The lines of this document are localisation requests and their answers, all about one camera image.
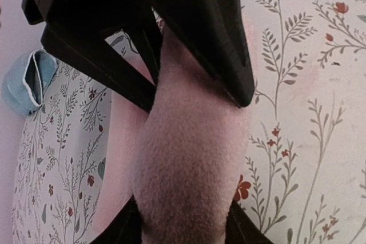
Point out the floral tablecloth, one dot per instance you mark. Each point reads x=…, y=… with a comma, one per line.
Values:
x=303, y=174

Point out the pink towel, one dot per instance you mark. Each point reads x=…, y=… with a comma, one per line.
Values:
x=181, y=162

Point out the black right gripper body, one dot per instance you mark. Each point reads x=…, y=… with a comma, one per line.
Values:
x=93, y=20

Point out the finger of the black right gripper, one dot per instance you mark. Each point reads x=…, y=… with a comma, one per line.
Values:
x=86, y=51
x=213, y=32

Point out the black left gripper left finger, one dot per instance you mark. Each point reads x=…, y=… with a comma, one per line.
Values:
x=125, y=228

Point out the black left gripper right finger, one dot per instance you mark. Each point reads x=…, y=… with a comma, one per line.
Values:
x=241, y=230

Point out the light blue towel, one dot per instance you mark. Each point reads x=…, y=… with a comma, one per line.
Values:
x=24, y=85

